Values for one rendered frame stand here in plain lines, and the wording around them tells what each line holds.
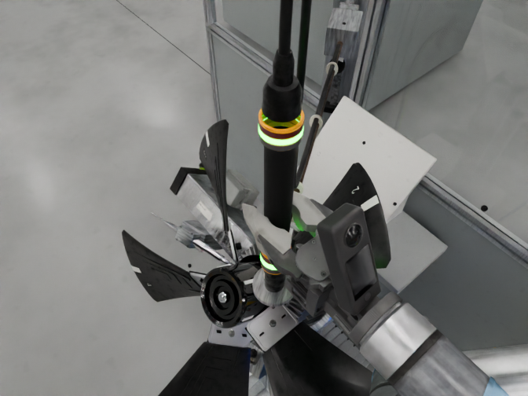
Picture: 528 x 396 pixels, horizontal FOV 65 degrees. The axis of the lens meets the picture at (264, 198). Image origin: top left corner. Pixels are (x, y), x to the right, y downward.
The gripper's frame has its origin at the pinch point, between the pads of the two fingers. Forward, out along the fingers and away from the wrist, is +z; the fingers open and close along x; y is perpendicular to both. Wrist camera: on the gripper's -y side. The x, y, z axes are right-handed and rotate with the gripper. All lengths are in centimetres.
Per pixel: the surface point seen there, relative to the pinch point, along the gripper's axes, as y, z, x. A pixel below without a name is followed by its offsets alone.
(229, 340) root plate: 46.9, 2.6, -7.1
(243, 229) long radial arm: 43.5, 21.1, 11.4
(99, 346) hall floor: 157, 73, -39
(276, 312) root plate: 37.9, -1.7, 2.3
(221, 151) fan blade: 18.1, 24.8, 9.8
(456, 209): 59, -5, 71
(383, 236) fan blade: 12.3, -10.1, 15.7
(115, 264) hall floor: 158, 108, -13
